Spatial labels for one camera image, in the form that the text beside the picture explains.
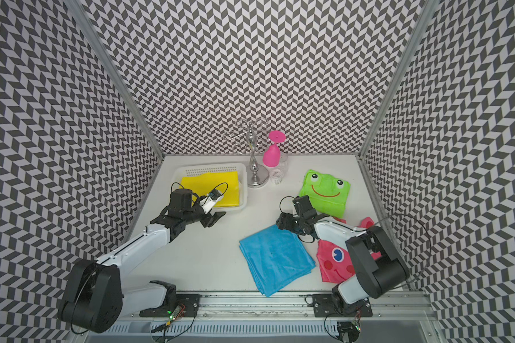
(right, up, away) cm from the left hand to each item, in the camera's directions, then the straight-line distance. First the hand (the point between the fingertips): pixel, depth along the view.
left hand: (218, 207), depth 87 cm
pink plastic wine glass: (+22, +23, +8) cm, 33 cm away
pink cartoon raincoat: (+47, -21, -5) cm, 51 cm away
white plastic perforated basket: (-22, +15, +13) cm, 29 cm away
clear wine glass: (+25, +14, +18) cm, 33 cm away
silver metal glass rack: (+14, +13, +22) cm, 29 cm away
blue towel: (+23, -19, -4) cm, 31 cm away
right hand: (+27, -9, +4) cm, 29 cm away
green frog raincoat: (+49, +4, +14) cm, 51 cm away
